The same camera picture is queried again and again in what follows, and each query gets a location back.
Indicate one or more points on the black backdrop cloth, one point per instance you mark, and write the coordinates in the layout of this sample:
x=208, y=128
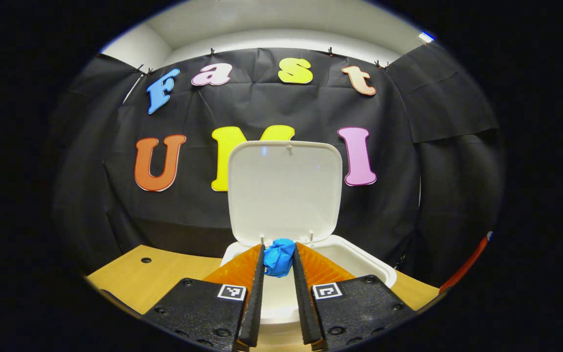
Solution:
x=262, y=102

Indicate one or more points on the red pop can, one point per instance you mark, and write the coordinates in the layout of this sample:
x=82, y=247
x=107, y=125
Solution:
x=465, y=266

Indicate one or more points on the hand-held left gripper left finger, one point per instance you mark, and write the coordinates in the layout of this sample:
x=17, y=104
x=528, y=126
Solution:
x=257, y=303

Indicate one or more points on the blue paper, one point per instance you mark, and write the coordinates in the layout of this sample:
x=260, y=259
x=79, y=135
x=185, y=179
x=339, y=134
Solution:
x=279, y=258

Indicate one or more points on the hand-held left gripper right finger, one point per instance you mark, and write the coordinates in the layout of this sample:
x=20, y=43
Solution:
x=303, y=303

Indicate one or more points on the wooden desktop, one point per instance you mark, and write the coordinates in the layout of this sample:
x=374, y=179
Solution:
x=164, y=278

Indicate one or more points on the white desktop garbage bin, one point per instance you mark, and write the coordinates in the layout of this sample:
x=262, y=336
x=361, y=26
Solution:
x=286, y=190

